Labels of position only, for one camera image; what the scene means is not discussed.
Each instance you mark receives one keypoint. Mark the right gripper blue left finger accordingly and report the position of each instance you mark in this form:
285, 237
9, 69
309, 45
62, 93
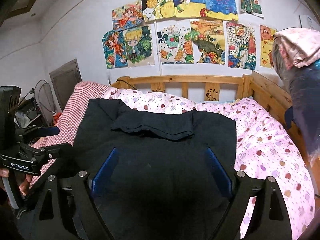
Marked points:
103, 175

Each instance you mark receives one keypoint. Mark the red white checked quilt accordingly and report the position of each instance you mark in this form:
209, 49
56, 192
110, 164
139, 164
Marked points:
74, 112

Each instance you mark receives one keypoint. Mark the grey wall cabinet door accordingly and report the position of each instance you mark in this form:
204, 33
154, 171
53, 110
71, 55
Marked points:
64, 79

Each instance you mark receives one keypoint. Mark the orange hair girl drawing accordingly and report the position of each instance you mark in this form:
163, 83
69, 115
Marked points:
114, 49

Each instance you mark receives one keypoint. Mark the pile of bedding bags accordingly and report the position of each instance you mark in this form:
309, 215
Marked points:
295, 57

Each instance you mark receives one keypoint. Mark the cluttered storage shelf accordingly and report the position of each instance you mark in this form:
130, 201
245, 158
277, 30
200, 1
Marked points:
28, 113

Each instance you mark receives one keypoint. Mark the wooden bed frame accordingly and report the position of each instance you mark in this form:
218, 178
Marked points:
265, 88

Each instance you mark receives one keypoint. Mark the pink apple print bedsheet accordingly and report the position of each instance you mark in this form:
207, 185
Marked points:
263, 148

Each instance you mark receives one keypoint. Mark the yellow bear chick drawing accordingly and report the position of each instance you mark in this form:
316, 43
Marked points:
266, 46

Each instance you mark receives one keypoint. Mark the blue sea jellyfish drawing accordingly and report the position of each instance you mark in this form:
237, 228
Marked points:
225, 10

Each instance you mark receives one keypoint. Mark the dinosaur landscape drawing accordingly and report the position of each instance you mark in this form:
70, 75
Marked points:
209, 40

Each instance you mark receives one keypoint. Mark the turtle fish drawing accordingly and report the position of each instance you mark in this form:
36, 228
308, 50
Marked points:
175, 43

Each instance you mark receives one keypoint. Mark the colourful 2024 drawing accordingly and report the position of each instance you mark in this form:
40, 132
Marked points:
242, 49

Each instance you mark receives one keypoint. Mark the standing electric fan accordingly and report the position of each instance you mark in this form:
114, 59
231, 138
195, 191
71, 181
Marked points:
44, 98

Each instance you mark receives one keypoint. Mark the blond boy drawing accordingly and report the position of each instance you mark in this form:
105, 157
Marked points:
138, 46

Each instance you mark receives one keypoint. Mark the girl swimming drawing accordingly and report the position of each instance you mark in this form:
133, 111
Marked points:
127, 16

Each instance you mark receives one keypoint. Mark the black puffer jacket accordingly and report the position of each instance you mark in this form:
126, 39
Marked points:
162, 187

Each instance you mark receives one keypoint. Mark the yellow moon drawing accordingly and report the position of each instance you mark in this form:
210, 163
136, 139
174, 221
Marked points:
157, 9

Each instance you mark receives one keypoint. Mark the left hand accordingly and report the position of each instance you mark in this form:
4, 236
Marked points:
22, 180

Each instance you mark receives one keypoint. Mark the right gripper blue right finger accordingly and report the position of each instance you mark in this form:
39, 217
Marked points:
220, 175

